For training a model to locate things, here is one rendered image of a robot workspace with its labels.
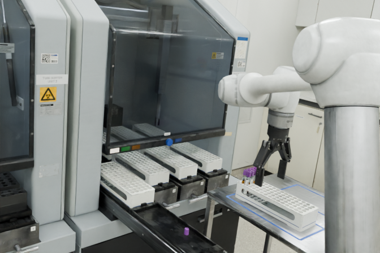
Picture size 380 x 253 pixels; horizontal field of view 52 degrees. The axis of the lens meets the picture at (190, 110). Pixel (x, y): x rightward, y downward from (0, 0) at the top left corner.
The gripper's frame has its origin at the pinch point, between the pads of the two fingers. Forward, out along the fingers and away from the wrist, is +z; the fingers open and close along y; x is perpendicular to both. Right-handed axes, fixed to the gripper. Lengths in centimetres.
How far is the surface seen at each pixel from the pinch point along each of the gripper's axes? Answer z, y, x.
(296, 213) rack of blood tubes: 5.1, -5.0, -15.7
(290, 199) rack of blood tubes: 5.3, 2.4, -8.4
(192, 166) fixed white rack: 6.5, -6.9, 34.4
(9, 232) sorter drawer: 13, -81, 32
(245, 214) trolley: 10.9, -12.2, -0.3
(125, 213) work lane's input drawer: 13, -46, 24
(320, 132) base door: 30, 190, 84
